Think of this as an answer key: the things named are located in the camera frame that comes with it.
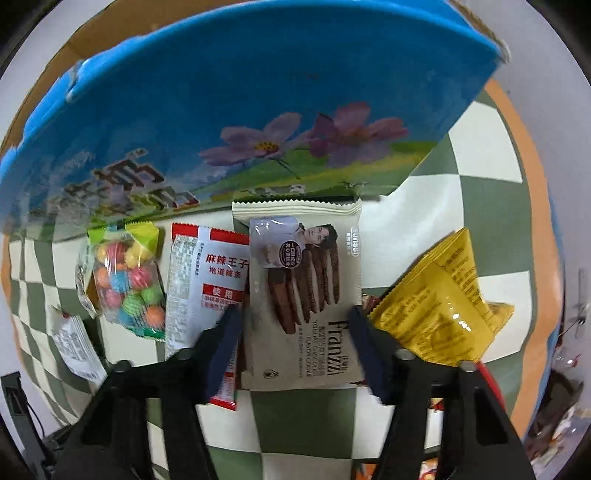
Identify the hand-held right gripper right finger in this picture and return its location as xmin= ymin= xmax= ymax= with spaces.
xmin=347 ymin=305 xmax=536 ymax=480

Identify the black metal stand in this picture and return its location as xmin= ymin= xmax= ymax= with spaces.
xmin=0 ymin=371 xmax=61 ymax=480

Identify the red white spicy strip packet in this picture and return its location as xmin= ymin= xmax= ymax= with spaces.
xmin=165 ymin=223 xmax=252 ymax=411

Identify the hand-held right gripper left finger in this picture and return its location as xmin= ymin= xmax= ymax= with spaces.
xmin=55 ymin=305 xmax=245 ymax=480

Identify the colourful candy ball bag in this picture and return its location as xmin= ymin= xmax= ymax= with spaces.
xmin=76 ymin=220 xmax=167 ymax=341

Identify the thin wire bundle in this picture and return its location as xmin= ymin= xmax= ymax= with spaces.
xmin=560 ymin=300 xmax=591 ymax=367

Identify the yellow snack packet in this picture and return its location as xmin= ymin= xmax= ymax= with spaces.
xmin=416 ymin=227 xmax=515 ymax=334
xmin=369 ymin=265 xmax=492 ymax=366

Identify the small white packet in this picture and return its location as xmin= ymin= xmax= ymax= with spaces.
xmin=50 ymin=305 xmax=108 ymax=384

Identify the beige chocolate cookie packet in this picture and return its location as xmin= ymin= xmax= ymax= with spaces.
xmin=232 ymin=198 xmax=365 ymax=392

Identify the blue flower print cardboard box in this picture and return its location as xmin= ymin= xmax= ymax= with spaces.
xmin=0 ymin=0 xmax=511 ymax=241

